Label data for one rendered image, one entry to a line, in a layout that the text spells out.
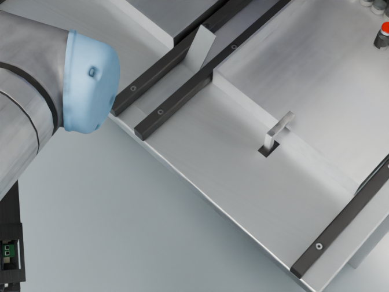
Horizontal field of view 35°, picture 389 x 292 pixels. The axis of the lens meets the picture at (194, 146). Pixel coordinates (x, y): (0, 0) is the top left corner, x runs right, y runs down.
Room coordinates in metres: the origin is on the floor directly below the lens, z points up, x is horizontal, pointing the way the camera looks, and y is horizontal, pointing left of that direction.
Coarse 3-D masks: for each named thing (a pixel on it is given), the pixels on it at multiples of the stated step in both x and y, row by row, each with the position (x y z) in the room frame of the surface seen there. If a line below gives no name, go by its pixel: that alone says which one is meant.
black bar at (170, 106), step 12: (288, 0) 0.63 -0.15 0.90; (276, 12) 0.61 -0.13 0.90; (252, 24) 0.59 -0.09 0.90; (240, 36) 0.56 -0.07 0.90; (228, 48) 0.54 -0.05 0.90; (216, 60) 0.52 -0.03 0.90; (204, 72) 0.50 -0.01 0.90; (192, 84) 0.48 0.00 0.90; (204, 84) 0.49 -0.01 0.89; (180, 96) 0.46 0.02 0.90; (192, 96) 0.47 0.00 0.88; (156, 108) 0.44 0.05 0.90; (168, 108) 0.44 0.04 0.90; (144, 120) 0.42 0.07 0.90; (156, 120) 0.42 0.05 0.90; (144, 132) 0.40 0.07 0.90
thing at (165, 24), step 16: (112, 0) 0.64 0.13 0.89; (128, 0) 0.62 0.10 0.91; (144, 0) 0.65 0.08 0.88; (160, 0) 0.65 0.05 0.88; (176, 0) 0.65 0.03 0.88; (192, 0) 0.65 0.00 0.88; (208, 0) 0.65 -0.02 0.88; (224, 0) 0.63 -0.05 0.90; (144, 16) 0.59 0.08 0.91; (160, 16) 0.62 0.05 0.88; (176, 16) 0.62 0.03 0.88; (192, 16) 0.62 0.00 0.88; (208, 16) 0.61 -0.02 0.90; (160, 32) 0.57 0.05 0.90; (176, 32) 0.56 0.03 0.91
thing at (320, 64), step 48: (336, 0) 0.65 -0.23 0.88; (240, 48) 0.53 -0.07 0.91; (288, 48) 0.56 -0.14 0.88; (336, 48) 0.56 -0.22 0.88; (240, 96) 0.46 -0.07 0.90; (288, 96) 0.47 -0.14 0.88; (336, 96) 0.47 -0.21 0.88; (384, 96) 0.47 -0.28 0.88; (336, 144) 0.39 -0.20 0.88; (384, 144) 0.39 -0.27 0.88
